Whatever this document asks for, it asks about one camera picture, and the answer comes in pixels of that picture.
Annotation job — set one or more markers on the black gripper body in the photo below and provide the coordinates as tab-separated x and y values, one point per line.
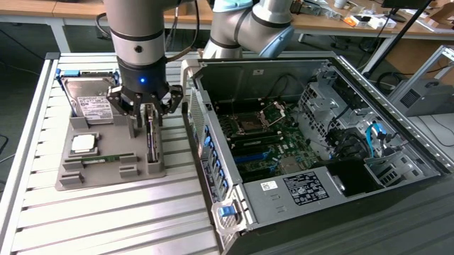
141	74

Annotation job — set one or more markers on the graphics card with metal bracket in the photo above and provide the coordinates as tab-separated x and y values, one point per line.
150	138

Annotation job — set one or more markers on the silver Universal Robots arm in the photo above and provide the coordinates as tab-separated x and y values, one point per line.
137	26

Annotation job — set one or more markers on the open grey PC case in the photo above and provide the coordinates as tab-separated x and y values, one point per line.
189	69

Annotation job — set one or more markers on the silver CPU chip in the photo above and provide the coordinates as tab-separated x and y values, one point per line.
82	143

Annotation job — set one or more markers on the green RAM stick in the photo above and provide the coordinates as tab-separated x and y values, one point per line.
100	159

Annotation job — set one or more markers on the CPU socket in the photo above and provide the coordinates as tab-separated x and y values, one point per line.
249	125

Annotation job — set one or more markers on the grey plastic parts rack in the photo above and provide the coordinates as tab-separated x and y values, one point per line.
116	172

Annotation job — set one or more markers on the brown cardboard box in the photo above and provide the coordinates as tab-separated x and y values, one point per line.
181	10

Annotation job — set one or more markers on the black installed RAM stick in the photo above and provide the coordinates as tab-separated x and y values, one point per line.
255	142

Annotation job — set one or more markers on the metal socket cover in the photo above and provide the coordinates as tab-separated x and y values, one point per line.
272	111

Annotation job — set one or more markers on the blue expansion slot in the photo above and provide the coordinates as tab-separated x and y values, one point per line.
248	158

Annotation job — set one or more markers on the green motherboard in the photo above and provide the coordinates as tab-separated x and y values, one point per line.
293	138

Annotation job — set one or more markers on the metal disk bay cage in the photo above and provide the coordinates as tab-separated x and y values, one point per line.
319	101

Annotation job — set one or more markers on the blue case latch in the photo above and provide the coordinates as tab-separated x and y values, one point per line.
227	211

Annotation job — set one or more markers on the grey power supply unit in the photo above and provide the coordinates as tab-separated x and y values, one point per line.
272	202

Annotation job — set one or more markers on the cluttered wooden desk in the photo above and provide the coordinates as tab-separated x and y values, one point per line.
319	25

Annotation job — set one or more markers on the orange box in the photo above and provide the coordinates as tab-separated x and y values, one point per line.
348	20

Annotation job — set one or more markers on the white cup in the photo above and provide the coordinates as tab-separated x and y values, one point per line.
340	3

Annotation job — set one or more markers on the white box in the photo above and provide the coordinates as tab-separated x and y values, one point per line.
380	23

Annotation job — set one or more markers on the black stand pole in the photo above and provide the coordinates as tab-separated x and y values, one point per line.
396	40

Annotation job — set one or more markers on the grey computer tower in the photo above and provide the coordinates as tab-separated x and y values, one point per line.
424	98

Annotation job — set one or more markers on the black monitor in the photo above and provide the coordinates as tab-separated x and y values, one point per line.
400	2

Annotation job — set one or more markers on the open cardboard box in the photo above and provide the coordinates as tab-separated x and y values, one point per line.
443	16

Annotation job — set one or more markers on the hard disk in blue frame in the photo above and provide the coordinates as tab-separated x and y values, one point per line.
88	90

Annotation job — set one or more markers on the wooden desk with grey frame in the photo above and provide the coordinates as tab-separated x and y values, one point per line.
53	12

